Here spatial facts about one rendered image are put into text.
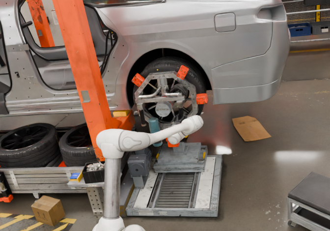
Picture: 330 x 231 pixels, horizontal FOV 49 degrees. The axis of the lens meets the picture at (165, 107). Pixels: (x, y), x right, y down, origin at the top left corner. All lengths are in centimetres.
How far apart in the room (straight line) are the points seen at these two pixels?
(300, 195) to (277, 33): 127
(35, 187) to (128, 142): 183
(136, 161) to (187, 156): 54
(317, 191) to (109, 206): 149
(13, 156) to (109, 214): 176
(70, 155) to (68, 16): 139
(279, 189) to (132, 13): 199
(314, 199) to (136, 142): 135
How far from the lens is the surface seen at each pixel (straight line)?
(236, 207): 327
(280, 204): 330
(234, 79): 318
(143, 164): 330
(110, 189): 232
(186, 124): 254
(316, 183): 298
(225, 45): 309
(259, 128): 437
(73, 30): 278
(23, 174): 382
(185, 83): 310
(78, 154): 351
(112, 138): 224
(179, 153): 360
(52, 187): 372
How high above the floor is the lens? 214
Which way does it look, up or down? 24 degrees down
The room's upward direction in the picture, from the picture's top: 10 degrees counter-clockwise
